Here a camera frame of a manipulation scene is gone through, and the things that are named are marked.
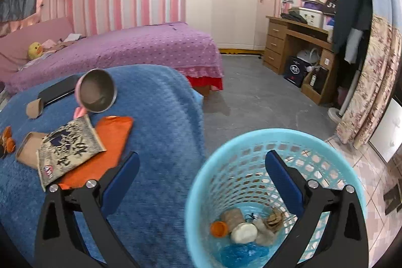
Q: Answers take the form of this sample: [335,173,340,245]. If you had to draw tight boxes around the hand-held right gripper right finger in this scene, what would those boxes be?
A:
[265,149,369,268]

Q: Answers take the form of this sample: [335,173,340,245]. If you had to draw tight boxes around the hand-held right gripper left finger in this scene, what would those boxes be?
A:
[34,152,140,268]

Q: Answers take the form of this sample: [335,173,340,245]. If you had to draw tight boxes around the brown paper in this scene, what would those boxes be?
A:
[0,126,16,153]
[266,208,285,232]

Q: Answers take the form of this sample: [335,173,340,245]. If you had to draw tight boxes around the orange cloth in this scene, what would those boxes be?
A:
[58,116,134,191]

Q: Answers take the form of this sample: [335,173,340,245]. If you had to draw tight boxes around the black and white snack packet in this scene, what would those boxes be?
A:
[37,115,107,192]

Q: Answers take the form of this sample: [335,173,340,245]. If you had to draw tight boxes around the white round lid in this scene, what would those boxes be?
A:
[230,222,258,244]

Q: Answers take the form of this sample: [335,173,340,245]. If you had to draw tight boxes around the light blue plastic basket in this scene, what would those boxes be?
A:
[184,128,367,268]

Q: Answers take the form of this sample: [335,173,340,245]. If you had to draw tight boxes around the orange bottle cap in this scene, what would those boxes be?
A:
[210,221,229,238]

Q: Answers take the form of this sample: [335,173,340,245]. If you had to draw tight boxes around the blue plastic bag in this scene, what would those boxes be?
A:
[219,243,270,267]

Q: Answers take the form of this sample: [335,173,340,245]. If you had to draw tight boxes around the blue woven blanket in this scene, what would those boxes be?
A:
[0,65,205,268]

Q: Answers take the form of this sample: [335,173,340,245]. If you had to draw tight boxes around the white fan stand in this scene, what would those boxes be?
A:
[327,62,362,123]

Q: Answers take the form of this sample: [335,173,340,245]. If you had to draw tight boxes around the pink mug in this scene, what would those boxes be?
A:
[73,69,118,118]

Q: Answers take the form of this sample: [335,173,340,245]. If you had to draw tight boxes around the tan phone case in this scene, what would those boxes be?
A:
[16,131,47,169]

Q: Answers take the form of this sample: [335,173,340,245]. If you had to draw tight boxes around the black gift box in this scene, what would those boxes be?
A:
[283,56,310,88]

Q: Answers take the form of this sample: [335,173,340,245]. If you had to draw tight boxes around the dark wooden stool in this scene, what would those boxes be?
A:
[383,183,402,215]

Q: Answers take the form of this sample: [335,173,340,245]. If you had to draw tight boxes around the black phone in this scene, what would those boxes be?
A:
[38,75,80,107]

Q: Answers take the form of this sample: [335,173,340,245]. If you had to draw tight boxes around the white cabinet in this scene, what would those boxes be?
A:
[369,98,402,163]

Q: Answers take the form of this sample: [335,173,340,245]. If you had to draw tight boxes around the white round appliance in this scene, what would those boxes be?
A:
[297,48,319,66]

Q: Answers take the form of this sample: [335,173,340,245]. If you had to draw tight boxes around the floral pale blue curtain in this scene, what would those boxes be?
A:
[336,0,402,149]

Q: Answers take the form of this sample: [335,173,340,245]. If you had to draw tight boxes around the purple dotted bed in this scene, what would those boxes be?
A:
[5,22,224,96]

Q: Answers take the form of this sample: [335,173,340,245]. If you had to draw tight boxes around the wooden desk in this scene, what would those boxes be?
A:
[263,16,338,105]

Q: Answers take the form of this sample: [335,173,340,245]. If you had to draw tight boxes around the yellow duck plush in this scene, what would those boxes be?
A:
[28,42,43,61]

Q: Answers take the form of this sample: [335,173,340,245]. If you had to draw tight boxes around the dark clothes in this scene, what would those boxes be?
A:
[281,11,310,24]

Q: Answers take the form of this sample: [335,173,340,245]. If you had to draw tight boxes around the white storage box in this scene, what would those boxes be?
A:
[297,7,324,28]

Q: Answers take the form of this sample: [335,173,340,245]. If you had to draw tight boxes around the pink bed headboard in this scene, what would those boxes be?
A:
[0,17,74,74]

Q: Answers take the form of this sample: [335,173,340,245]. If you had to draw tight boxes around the hanging dark jacket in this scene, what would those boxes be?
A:
[332,0,374,63]

